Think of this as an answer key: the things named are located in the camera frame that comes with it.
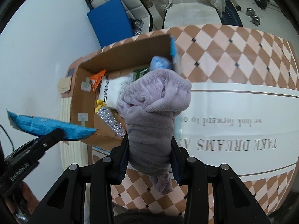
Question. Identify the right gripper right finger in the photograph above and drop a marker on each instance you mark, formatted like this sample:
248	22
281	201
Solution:
232	200

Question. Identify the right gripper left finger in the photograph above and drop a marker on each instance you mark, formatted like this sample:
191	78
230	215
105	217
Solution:
65	201

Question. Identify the blue long snack pack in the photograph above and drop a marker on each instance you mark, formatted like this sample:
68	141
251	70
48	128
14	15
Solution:
40	126

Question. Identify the yellow silver scrubber sponge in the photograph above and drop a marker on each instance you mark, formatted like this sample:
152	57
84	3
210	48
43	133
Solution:
108	118

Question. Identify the orange snack bag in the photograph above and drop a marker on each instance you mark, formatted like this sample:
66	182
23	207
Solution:
96	80

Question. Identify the light purple towel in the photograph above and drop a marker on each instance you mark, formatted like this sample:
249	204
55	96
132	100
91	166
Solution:
149	106

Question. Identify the dark green snack bag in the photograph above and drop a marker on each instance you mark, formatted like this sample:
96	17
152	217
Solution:
138	73

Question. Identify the light blue tissue pack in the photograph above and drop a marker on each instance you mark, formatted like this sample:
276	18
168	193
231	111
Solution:
158	62

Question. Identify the checkered tablecloth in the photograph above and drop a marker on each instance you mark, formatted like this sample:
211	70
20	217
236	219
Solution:
243	111

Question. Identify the cardboard box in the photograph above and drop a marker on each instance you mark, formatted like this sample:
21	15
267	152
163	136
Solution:
117	60

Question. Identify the brown paper scrap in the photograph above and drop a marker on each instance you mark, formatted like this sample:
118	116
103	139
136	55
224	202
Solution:
64	85

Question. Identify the dark phone on table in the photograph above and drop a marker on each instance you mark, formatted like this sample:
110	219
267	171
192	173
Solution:
70	72

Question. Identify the blue folded mat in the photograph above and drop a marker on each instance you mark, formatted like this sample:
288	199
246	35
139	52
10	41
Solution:
110	22

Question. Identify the chrome dumbbell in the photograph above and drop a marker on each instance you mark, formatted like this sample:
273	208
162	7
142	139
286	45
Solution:
255	19

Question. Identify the white office chair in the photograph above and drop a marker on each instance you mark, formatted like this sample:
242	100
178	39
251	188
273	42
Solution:
190	12

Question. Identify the grey padded bench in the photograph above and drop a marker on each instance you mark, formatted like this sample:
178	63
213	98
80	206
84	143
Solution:
135	9

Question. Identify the black floor barbell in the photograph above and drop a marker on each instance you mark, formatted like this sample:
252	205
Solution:
263	4

